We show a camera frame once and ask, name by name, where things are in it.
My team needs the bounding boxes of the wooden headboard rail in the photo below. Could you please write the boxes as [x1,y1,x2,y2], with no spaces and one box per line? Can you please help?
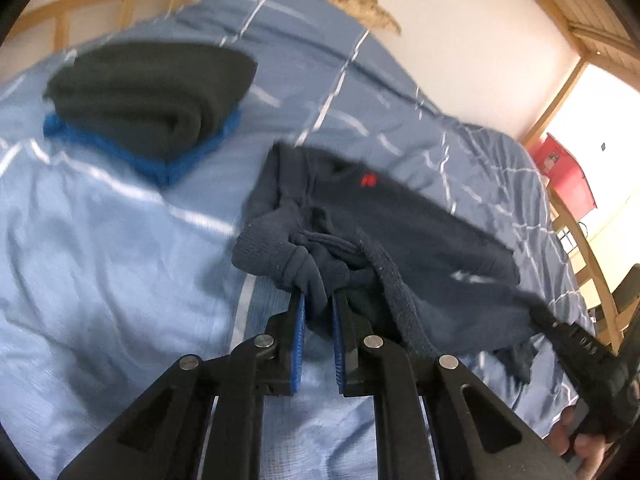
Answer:
[10,0,233,53]

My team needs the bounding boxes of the blue folded garment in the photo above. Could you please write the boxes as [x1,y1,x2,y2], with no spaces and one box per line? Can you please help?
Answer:
[42,107,243,188]

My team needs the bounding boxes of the beige pillow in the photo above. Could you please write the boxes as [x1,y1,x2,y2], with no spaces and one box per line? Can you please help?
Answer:
[280,0,403,36]

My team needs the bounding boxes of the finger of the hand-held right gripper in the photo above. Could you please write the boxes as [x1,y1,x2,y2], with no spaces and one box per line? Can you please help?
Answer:
[527,302,571,343]

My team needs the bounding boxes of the blue checked duvet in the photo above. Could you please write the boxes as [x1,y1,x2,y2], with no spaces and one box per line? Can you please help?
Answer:
[0,0,598,480]

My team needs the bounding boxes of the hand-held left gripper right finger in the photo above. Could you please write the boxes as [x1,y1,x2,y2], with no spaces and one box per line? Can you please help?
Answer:
[331,289,576,480]

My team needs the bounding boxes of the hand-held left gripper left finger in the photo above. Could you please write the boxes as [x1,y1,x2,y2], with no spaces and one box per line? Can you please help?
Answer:
[57,292,308,480]

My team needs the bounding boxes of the wooden footboard rail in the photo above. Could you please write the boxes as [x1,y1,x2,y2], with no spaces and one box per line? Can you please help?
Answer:
[545,185,628,361]

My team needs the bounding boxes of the dark grey folded garment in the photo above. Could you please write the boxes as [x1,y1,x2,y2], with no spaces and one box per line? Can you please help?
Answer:
[44,42,258,161]

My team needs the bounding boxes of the red box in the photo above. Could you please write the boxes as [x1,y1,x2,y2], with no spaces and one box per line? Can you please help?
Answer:
[527,132,598,218]

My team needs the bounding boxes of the person's right hand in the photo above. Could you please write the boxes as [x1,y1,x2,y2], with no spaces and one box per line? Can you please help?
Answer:
[549,402,618,478]

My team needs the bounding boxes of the wooden bunk slats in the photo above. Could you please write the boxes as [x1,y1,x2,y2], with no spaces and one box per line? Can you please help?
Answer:
[492,0,640,146]

